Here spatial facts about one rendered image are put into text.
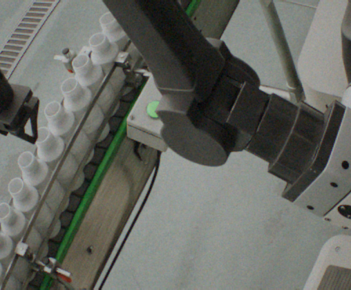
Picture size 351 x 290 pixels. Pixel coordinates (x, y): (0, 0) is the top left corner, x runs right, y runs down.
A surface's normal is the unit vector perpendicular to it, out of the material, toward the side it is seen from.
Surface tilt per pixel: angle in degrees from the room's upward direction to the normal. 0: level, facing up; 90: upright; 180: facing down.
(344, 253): 0
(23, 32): 0
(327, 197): 90
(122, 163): 90
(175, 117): 90
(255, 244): 0
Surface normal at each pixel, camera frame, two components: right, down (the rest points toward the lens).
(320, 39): -0.28, -0.54
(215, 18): 0.87, 0.21
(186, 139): -0.40, 0.81
